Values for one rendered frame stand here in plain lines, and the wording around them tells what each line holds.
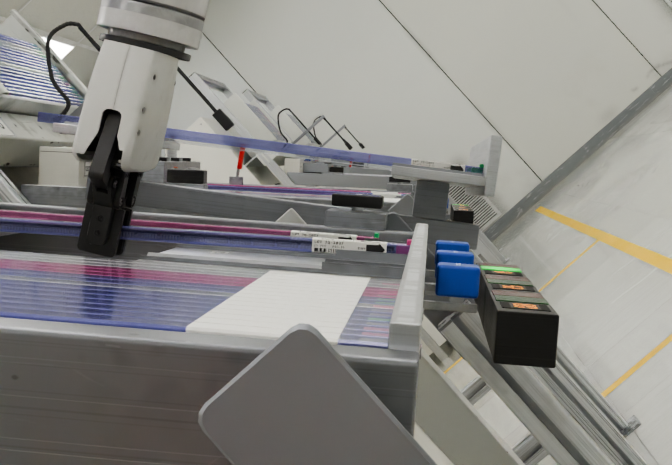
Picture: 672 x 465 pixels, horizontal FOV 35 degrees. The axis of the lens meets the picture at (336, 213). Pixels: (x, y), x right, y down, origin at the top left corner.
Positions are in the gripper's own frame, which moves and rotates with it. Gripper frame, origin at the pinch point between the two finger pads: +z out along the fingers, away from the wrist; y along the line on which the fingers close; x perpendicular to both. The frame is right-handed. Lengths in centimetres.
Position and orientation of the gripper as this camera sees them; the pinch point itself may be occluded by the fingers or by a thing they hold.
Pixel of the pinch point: (105, 228)
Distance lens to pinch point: 91.2
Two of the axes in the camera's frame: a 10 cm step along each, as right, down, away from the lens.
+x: 9.7, 2.3, -0.7
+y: -0.9, 0.5, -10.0
